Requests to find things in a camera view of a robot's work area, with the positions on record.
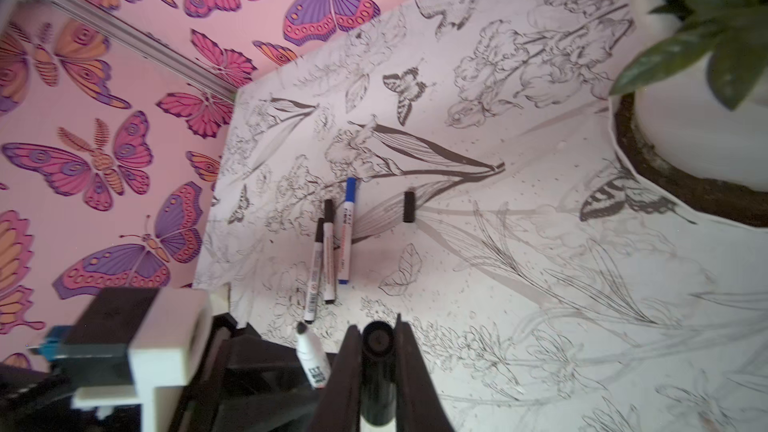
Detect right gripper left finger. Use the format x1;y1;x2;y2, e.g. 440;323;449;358
307;325;362;432

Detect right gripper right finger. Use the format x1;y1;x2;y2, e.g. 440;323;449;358
394;315;455;432

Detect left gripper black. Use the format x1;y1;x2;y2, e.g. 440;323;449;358
169;313;336;431

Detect white marker pen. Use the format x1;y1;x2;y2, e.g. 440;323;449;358
337;177;357;284
303;219;324;324
323;199;336;304
295;322;331;389

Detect black pen cap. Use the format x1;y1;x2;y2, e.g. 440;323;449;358
360;321;396;427
403;190;417;223

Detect potted green plant white pot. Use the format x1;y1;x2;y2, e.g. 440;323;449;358
610;0;767;231

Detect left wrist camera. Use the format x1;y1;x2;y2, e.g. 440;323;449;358
36;287;213;431

